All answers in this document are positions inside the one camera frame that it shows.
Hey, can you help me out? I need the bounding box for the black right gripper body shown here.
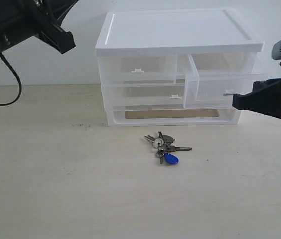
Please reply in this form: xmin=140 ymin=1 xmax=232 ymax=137
xmin=252 ymin=78 xmax=281 ymax=119

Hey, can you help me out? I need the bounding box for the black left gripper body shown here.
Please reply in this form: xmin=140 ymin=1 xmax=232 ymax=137
xmin=0 ymin=0 xmax=77 ymax=51

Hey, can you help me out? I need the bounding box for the key bunch with blue tag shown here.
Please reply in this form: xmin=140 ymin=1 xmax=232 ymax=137
xmin=144 ymin=131 xmax=193 ymax=165

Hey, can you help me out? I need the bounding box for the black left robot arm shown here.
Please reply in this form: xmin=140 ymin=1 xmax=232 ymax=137
xmin=0 ymin=0 xmax=77 ymax=54

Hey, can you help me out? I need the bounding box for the clear wide middle drawer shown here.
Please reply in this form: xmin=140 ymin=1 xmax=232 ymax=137
xmin=101 ymin=84 xmax=185 ymax=111

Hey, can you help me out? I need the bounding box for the white plastic drawer cabinet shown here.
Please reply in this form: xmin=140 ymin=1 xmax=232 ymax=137
xmin=95 ymin=7 xmax=265 ymax=128

